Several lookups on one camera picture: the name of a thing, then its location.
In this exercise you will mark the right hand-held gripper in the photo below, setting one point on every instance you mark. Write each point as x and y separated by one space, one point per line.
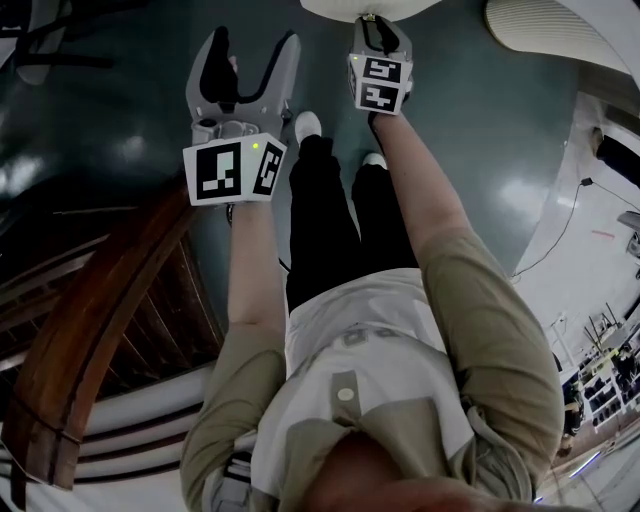
380 85

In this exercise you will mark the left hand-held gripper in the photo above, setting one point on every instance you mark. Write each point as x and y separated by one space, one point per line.
220 170

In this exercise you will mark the person's right forearm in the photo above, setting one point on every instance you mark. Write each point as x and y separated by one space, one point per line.
420 185

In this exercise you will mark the person's left forearm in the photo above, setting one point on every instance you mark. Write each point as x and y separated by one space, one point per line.
255 265

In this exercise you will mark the person's left white shoe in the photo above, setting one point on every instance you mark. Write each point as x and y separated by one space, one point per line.
307 125

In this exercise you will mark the person's white shoe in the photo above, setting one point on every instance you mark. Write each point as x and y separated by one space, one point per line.
375 160
307 125

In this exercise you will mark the person's right white shoe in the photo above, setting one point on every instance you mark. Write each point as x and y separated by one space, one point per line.
375 160

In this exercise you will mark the person's black trousers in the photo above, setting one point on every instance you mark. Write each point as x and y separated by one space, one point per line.
320 225

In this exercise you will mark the red strip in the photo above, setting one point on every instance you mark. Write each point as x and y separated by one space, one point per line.
607 235

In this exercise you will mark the person's white and khaki shirt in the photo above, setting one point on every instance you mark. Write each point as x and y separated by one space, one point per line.
490 325

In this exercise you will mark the white black striped bedding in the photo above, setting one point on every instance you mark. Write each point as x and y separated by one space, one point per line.
140 425

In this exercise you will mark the person's chin and neck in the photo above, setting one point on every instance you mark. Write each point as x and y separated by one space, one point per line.
380 470

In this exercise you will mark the dark wooden bed frame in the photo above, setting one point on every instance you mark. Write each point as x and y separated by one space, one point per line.
100 300

